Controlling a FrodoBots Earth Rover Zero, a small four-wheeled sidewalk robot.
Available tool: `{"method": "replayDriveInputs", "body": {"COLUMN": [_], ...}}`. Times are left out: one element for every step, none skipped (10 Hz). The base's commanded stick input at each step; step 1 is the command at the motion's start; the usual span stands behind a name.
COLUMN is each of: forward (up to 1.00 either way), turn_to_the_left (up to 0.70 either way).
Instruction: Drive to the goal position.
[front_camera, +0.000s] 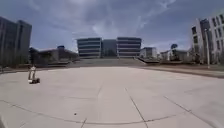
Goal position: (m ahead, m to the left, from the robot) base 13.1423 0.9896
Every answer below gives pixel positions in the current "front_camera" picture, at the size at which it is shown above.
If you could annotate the pale pole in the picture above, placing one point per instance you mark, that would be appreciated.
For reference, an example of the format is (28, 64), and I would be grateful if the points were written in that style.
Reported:
(207, 46)

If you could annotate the dark tree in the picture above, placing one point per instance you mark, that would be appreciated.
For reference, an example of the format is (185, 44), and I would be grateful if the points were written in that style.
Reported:
(32, 55)

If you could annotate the small white building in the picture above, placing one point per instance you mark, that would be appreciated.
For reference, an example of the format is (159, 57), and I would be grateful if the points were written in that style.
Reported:
(149, 52)

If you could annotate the white building with dark windows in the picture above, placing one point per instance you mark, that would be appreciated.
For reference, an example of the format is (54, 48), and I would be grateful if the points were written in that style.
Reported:
(210, 38)

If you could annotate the low dark building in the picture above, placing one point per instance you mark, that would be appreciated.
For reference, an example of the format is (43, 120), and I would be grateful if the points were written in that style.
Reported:
(55, 55)

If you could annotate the dark raised border strip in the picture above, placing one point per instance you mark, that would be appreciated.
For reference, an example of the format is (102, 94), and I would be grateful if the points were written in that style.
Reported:
(186, 69)
(30, 68)

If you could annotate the pale concrete slab plaza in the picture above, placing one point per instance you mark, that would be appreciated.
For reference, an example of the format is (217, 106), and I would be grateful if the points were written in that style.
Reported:
(110, 90)

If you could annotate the grey building with banded windows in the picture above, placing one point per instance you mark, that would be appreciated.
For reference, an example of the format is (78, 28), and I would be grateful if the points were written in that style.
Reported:
(109, 47)

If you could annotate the tall dark grey building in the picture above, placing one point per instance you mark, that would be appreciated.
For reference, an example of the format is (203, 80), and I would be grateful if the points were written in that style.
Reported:
(14, 41)

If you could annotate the wide grey stone stairway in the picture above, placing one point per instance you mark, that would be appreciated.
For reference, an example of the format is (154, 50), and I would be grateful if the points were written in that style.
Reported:
(106, 62)

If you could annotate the low pale building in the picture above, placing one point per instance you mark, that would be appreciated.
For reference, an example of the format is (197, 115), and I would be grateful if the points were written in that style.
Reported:
(176, 55)

